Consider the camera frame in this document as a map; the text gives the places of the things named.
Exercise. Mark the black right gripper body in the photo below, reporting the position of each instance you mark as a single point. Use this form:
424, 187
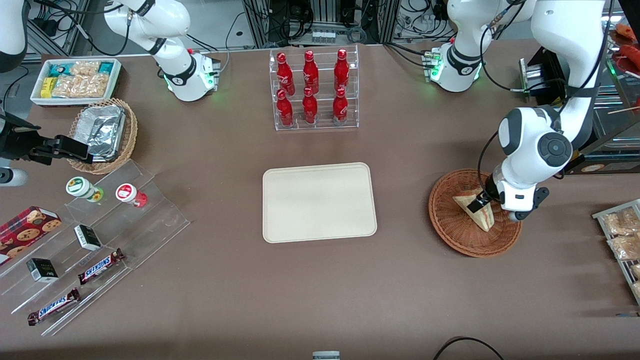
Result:
17, 144

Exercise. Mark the Snickers chocolate bar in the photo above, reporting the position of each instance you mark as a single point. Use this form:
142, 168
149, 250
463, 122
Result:
54, 306
100, 267

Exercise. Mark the black hot food display case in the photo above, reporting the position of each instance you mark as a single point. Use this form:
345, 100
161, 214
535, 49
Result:
552, 75

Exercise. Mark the white power strip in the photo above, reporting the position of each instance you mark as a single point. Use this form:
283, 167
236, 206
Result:
323, 36

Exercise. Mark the green lid sunflower jar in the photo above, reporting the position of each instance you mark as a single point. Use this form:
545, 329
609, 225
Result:
79, 186

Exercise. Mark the brown round wicker basket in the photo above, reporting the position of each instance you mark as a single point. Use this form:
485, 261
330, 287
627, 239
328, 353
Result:
450, 225

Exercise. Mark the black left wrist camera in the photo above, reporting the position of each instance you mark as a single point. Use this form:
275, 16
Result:
539, 197

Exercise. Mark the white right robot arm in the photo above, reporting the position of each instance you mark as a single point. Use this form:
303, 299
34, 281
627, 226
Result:
175, 75

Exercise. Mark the clear acrylic stepped display stand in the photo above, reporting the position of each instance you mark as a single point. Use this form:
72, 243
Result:
160, 220

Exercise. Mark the clear bag of fried snacks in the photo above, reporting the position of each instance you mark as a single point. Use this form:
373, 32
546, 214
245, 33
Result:
636, 271
637, 290
625, 247
622, 221

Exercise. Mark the thin wooden skewer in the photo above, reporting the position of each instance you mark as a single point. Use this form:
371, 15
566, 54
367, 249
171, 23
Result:
625, 109

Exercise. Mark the red cola bottle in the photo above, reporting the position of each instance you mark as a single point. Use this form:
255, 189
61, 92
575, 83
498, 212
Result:
310, 72
285, 110
285, 75
340, 107
310, 107
341, 70

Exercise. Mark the light tan wicker basket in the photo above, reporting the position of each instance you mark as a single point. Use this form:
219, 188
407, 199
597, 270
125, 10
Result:
131, 135

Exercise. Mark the metal equipment rack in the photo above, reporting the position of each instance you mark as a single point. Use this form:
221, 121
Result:
325, 10

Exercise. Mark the white rectangular snack bin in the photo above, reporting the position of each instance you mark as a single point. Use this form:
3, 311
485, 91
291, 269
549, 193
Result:
36, 100

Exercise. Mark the small black carton box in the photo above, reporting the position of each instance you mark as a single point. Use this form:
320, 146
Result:
42, 270
87, 237

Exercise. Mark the red chocolate chip cookie box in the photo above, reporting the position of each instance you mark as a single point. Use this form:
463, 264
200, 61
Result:
25, 230

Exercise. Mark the yellow snack packet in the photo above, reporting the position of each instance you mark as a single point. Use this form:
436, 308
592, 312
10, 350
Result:
47, 87

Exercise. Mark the red lid strawberry jar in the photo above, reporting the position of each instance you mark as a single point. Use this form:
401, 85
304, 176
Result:
126, 192

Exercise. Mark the clear bag of crackers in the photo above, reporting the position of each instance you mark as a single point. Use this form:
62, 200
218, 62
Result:
82, 86
85, 67

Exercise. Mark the red sausage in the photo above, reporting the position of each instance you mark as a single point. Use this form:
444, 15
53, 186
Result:
629, 31
631, 55

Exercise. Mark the teal snack packet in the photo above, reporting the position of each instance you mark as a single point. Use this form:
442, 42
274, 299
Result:
106, 66
59, 70

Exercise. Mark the clear acrylic bottle rack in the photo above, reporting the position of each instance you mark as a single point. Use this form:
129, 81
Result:
322, 127

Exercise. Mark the cream rectangular plastic tray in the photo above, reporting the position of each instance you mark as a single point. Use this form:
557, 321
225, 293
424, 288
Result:
320, 205

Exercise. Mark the triangular sandwich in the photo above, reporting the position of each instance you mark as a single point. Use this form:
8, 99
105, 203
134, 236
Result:
480, 218

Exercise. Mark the aluminium foil container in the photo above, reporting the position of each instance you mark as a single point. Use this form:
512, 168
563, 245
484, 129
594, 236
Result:
100, 130

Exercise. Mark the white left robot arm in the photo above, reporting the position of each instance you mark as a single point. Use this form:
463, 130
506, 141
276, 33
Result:
530, 145

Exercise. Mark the small grey device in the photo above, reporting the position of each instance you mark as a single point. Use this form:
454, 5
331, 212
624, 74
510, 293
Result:
326, 356

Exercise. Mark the stainless steel food pan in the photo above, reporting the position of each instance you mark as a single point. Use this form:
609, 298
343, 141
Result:
625, 120

